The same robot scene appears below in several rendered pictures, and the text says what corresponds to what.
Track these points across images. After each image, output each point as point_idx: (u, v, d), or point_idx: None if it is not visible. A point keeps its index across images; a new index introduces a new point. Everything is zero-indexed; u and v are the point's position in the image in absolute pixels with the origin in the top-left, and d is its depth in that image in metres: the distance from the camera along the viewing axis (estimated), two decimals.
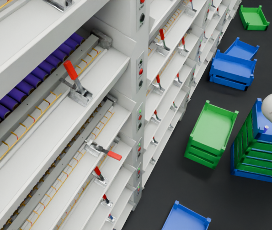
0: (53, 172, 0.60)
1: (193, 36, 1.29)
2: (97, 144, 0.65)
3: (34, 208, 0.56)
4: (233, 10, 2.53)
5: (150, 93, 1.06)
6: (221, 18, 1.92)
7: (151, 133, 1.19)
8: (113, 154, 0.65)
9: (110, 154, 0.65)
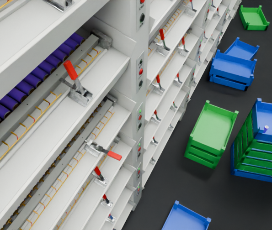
0: (53, 172, 0.60)
1: (193, 36, 1.29)
2: (97, 144, 0.65)
3: (34, 208, 0.56)
4: (233, 10, 2.53)
5: (150, 93, 1.06)
6: (221, 18, 1.92)
7: (151, 133, 1.19)
8: (113, 154, 0.65)
9: (110, 154, 0.65)
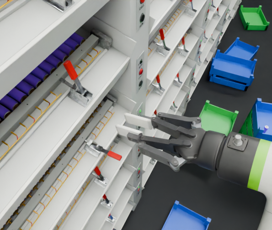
0: (53, 172, 0.60)
1: (193, 36, 1.29)
2: (97, 144, 0.65)
3: (34, 208, 0.56)
4: (233, 10, 2.53)
5: (150, 93, 1.06)
6: (221, 18, 1.92)
7: (151, 133, 1.19)
8: (113, 154, 0.65)
9: (110, 154, 0.65)
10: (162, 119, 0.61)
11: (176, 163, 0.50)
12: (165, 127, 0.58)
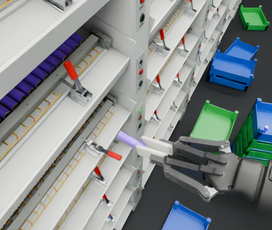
0: (53, 172, 0.60)
1: (193, 36, 1.29)
2: (97, 144, 0.65)
3: (34, 208, 0.56)
4: (233, 10, 2.53)
5: (150, 93, 1.06)
6: (221, 18, 1.92)
7: (151, 133, 1.19)
8: (113, 154, 0.65)
9: (110, 154, 0.65)
10: (184, 143, 0.55)
11: (208, 195, 0.45)
12: (189, 153, 0.52)
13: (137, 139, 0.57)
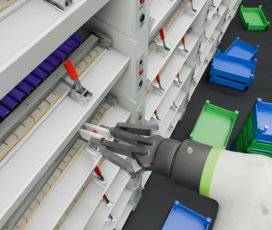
0: (47, 168, 0.60)
1: (193, 36, 1.29)
2: None
3: (28, 205, 0.56)
4: (233, 10, 2.53)
5: (150, 93, 1.06)
6: (221, 18, 1.92)
7: None
8: None
9: None
10: (105, 151, 0.57)
11: (158, 133, 0.59)
12: None
13: None
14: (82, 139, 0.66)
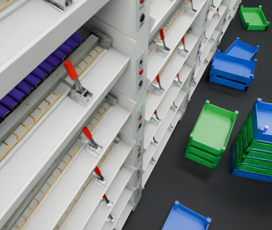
0: None
1: (193, 36, 1.29)
2: None
3: (28, 204, 0.56)
4: (233, 10, 2.53)
5: (150, 93, 1.06)
6: (221, 18, 1.92)
7: (151, 133, 1.19)
8: (86, 133, 0.63)
9: (86, 136, 0.63)
10: None
11: None
12: None
13: None
14: (82, 139, 0.66)
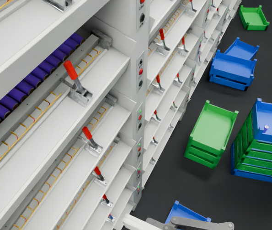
0: None
1: (193, 36, 1.29)
2: None
3: (28, 204, 0.56)
4: (233, 10, 2.53)
5: (150, 93, 1.06)
6: (221, 18, 1.92)
7: (151, 133, 1.19)
8: (86, 133, 0.63)
9: (86, 136, 0.63)
10: None
11: None
12: None
13: None
14: (82, 139, 0.66)
